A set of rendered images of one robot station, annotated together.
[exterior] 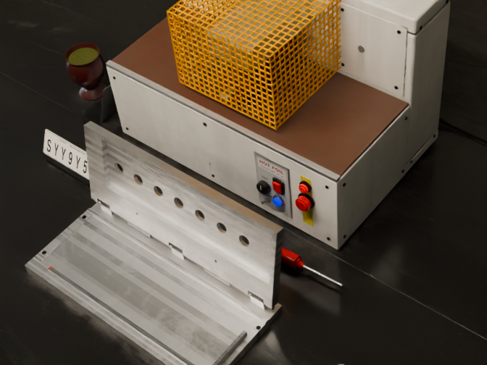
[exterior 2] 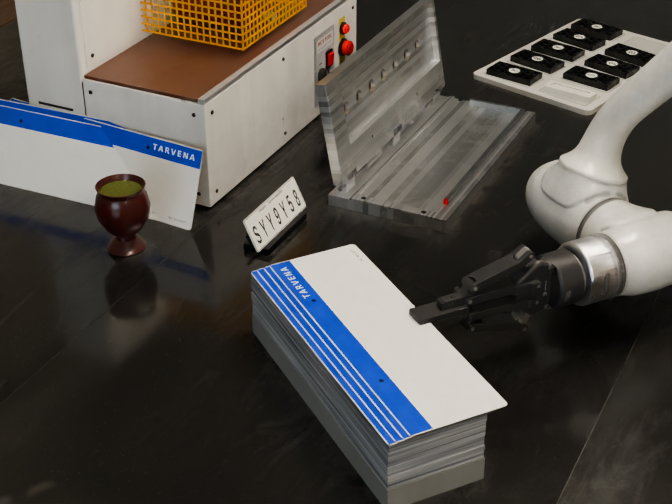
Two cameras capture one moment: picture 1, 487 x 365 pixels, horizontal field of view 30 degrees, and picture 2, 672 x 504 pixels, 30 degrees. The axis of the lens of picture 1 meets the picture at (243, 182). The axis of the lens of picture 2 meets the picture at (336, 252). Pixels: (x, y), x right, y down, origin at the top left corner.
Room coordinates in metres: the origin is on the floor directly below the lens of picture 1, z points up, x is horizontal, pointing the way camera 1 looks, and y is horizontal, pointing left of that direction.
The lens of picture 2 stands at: (1.75, 1.98, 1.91)
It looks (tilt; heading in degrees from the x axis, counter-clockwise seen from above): 32 degrees down; 252
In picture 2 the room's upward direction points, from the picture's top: straight up
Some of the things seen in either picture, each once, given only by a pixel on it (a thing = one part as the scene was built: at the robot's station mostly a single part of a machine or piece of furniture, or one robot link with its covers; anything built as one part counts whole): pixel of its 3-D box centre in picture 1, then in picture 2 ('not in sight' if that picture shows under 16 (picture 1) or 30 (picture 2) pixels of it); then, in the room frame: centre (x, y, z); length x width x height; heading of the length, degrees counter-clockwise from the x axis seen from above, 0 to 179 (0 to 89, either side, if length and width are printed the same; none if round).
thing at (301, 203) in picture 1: (304, 203); (346, 47); (1.05, -0.10, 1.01); 0.03 x 0.02 x 0.03; 46
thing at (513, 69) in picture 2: not in sight; (514, 73); (0.71, -0.08, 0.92); 0.10 x 0.05 x 0.01; 124
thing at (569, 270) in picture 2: not in sight; (540, 283); (1.06, 0.74, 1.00); 0.09 x 0.07 x 0.08; 8
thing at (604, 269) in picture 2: not in sight; (586, 270); (0.99, 0.73, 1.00); 0.09 x 0.06 x 0.09; 98
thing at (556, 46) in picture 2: not in sight; (557, 50); (0.57, -0.16, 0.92); 0.10 x 0.05 x 0.01; 123
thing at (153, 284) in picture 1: (149, 285); (438, 152); (0.98, 0.19, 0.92); 0.44 x 0.21 x 0.04; 46
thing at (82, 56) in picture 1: (88, 73); (123, 216); (1.55, 0.31, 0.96); 0.09 x 0.09 x 0.11
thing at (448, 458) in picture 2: not in sight; (359, 368); (1.33, 0.77, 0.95); 0.40 x 0.13 x 0.10; 98
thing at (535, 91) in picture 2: not in sight; (583, 63); (0.54, -0.11, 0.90); 0.40 x 0.27 x 0.01; 30
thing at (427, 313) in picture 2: not in sight; (438, 310); (1.22, 0.76, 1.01); 0.07 x 0.03 x 0.01; 8
